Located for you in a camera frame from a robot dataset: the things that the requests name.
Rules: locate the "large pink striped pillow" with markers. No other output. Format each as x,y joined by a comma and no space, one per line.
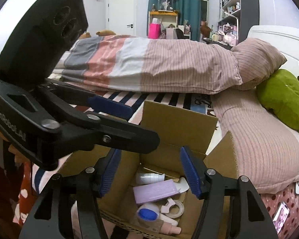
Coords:
258,142

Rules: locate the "teal curtain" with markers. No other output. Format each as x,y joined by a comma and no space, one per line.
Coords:
186,5

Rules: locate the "brown plush toy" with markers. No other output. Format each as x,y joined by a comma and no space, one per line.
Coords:
204,28

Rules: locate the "small white bottle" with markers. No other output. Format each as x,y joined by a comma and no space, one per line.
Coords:
148,178

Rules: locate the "red patterned clothing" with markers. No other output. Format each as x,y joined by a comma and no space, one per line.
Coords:
7,191

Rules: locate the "brown cardboard box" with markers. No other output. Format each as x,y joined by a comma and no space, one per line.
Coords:
176,127

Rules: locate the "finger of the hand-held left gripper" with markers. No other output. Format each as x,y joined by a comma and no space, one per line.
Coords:
129,137
109,107

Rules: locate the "blue white contact lens case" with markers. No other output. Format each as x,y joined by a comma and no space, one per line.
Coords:
147,214

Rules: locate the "glass display case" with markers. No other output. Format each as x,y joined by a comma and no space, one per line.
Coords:
165,2

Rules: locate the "red polka dot sheet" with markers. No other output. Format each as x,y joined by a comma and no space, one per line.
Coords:
271,199

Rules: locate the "striped pink grey duvet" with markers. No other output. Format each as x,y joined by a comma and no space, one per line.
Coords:
164,64

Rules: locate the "clear tape roll dispenser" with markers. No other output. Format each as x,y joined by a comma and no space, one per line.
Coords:
173,208

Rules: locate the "dark bookshelf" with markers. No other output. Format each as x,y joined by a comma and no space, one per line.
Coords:
248,5

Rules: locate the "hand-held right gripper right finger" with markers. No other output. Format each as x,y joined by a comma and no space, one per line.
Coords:
190,174

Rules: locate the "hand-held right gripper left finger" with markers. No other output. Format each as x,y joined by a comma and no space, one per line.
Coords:
110,171

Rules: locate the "window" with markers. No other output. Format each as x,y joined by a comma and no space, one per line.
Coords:
204,2

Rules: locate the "smartphone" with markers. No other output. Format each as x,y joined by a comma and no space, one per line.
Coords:
281,216

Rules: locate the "small pink bottle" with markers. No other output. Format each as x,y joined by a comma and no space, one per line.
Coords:
168,226

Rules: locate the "white mug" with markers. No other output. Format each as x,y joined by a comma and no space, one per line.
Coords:
215,37

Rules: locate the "black chair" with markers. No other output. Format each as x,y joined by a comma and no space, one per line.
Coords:
179,33

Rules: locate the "dark desk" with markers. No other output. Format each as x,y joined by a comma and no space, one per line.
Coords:
214,43

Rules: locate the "light purple box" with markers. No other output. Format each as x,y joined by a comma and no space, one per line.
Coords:
154,191

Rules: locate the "green plush toy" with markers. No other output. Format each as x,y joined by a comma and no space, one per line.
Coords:
283,97

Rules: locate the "white door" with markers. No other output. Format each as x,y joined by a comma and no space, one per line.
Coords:
120,12

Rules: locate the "pink paper bag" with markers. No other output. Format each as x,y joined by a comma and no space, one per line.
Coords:
154,31

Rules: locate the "pink plastic bag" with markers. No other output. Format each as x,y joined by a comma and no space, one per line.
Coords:
229,38

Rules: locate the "yellow shelf unit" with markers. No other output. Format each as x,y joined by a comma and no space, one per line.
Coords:
163,13

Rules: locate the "small pink striped pillow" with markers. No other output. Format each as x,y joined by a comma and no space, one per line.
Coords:
258,59

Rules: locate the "brown teddy bear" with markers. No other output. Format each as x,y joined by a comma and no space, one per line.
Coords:
106,32

